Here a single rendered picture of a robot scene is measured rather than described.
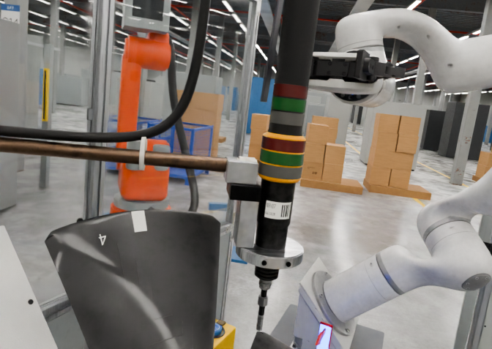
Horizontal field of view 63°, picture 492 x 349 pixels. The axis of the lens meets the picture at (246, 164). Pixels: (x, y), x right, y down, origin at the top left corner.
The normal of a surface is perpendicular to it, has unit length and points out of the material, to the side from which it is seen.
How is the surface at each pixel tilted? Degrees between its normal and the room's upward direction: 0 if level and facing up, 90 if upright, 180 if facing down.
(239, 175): 90
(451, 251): 57
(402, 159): 90
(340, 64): 90
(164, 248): 40
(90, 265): 48
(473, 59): 80
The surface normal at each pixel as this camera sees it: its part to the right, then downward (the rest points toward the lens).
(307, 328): -0.40, 0.11
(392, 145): -0.13, 0.15
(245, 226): 0.13, 0.18
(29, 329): 0.75, -0.50
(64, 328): 0.88, 0.18
